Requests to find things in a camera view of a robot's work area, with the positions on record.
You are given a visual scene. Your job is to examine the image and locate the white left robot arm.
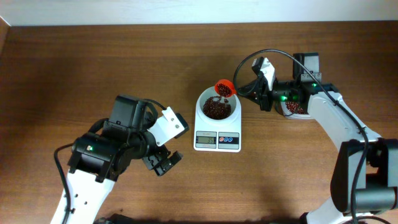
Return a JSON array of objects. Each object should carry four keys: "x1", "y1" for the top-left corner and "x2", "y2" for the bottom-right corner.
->
[{"x1": 52, "y1": 95, "x2": 189, "y2": 223}]

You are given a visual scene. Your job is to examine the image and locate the white round bowl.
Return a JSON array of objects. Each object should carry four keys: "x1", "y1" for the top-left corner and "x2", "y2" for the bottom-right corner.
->
[{"x1": 197, "y1": 86, "x2": 241, "y2": 121}]

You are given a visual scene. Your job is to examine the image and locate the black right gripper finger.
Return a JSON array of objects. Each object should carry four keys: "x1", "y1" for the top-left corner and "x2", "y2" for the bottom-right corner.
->
[
  {"x1": 239, "y1": 91, "x2": 261, "y2": 105},
  {"x1": 237, "y1": 79, "x2": 261, "y2": 93}
]

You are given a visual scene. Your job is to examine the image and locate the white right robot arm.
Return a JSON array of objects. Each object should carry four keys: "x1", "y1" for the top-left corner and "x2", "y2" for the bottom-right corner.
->
[{"x1": 237, "y1": 50, "x2": 397, "y2": 223}]

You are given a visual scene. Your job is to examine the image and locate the red beans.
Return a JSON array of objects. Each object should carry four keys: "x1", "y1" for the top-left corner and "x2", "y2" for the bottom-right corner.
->
[{"x1": 203, "y1": 80, "x2": 308, "y2": 120}]

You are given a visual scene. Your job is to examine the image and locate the red plastic measuring scoop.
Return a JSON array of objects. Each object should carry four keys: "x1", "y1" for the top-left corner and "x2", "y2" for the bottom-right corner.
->
[{"x1": 215, "y1": 79, "x2": 237, "y2": 98}]

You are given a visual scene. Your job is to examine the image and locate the white digital kitchen scale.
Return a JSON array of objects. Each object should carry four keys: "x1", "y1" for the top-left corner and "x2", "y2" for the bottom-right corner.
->
[{"x1": 193, "y1": 100, "x2": 242, "y2": 152}]

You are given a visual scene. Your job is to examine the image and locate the clear plastic bean container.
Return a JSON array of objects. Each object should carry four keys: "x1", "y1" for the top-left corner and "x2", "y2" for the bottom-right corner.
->
[{"x1": 280, "y1": 101, "x2": 313, "y2": 120}]

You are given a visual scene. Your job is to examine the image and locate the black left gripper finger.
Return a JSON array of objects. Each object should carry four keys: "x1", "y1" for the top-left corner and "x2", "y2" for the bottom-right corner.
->
[
  {"x1": 142, "y1": 148, "x2": 170, "y2": 170},
  {"x1": 155, "y1": 151, "x2": 183, "y2": 177}
]

